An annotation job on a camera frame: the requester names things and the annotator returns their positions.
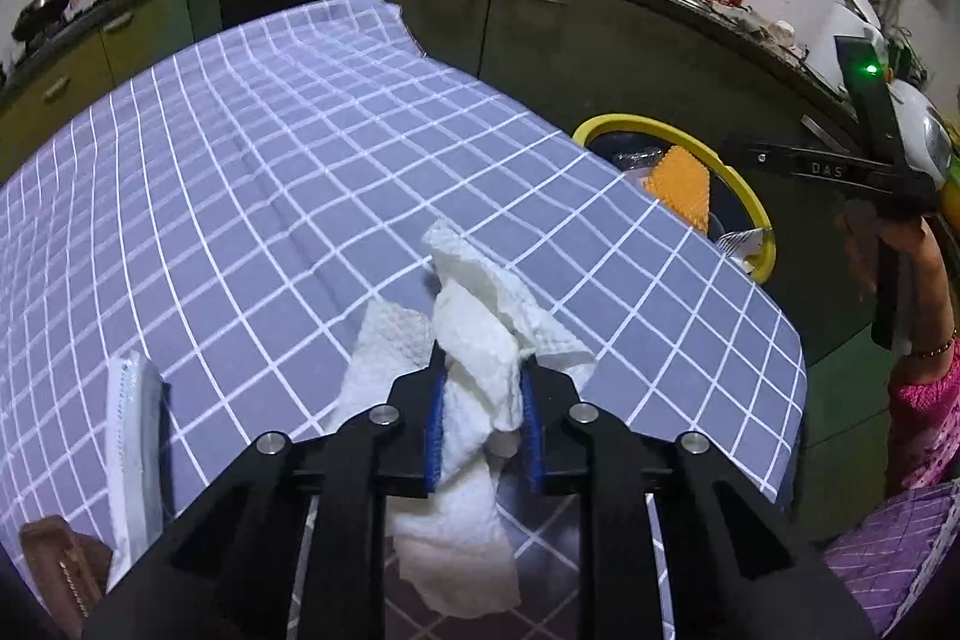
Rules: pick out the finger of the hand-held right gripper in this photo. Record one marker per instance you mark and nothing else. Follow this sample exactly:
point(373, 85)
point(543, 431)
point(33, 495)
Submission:
point(810, 168)

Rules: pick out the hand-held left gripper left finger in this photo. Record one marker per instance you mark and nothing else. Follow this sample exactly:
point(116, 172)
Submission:
point(433, 445)

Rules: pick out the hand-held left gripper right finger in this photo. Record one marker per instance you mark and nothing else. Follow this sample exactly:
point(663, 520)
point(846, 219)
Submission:
point(531, 437)

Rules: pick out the white paper towel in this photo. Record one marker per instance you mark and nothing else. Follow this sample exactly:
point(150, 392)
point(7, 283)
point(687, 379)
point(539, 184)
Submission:
point(472, 325)

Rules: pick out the yellow-rimmed trash bin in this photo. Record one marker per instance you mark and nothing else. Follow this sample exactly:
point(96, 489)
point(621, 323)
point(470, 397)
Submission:
point(637, 123)

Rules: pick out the person's right forearm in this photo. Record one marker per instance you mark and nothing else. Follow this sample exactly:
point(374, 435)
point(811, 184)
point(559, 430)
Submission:
point(934, 374)

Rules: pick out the person's right hand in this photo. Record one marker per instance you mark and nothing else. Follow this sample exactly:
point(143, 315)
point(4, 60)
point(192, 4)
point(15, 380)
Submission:
point(859, 246)

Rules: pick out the pink patterned sleeve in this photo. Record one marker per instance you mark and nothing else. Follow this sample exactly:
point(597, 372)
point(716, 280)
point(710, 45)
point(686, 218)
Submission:
point(926, 437)

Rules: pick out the white and blue snack wrapper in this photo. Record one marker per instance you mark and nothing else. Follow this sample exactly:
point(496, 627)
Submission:
point(131, 460)

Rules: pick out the blue checked tablecloth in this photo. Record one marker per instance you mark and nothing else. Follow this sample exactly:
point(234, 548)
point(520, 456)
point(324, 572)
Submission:
point(300, 160)

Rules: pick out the purple checked cloth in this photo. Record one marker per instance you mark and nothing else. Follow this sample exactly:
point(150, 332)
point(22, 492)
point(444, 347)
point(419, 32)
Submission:
point(885, 557)

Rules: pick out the brown plastic tray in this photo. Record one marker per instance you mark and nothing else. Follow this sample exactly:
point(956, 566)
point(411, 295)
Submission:
point(60, 557)

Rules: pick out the black lidded wok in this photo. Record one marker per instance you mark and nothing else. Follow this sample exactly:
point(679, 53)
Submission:
point(41, 10)

